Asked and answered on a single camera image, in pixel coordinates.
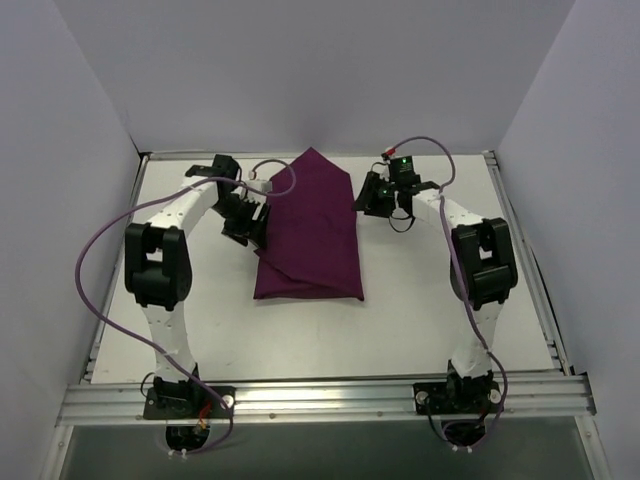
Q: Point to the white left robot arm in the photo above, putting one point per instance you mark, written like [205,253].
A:
[158,271]

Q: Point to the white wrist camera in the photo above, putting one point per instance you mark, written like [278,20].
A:
[256,186]
[388,157]

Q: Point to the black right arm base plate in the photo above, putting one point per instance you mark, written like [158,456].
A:
[440,398]

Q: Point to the purple surgical cloth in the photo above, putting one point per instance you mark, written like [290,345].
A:
[312,245]

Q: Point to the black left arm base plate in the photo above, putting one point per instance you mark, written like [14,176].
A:
[189,406]

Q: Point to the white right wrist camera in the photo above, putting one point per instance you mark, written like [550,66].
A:
[388,157]

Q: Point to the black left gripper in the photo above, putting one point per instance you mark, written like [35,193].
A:
[248,223]

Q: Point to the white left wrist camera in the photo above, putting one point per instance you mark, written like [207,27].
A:
[256,186]

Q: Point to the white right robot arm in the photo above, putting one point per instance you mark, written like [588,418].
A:
[483,269]

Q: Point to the aluminium front rail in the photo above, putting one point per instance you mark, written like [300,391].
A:
[529,395]

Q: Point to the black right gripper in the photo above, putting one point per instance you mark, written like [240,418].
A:
[378,195]

